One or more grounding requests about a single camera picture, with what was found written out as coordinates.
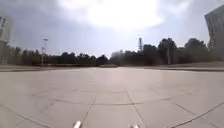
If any row of trees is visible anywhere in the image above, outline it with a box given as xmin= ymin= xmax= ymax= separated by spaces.
xmin=6 ymin=37 xmax=224 ymax=67

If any beige paved plaza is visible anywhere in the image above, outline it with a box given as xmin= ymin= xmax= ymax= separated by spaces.
xmin=0 ymin=66 xmax=224 ymax=128

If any lattice tower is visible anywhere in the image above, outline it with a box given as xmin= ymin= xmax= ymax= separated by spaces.
xmin=137 ymin=32 xmax=144 ymax=52

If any lamp pole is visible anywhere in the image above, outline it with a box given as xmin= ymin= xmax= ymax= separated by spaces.
xmin=40 ymin=37 xmax=49 ymax=66

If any grey tall building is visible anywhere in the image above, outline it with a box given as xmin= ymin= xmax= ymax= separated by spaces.
xmin=204 ymin=3 xmax=224 ymax=52

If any pale building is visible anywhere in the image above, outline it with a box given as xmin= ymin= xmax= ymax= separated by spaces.
xmin=0 ymin=15 xmax=14 ymax=66

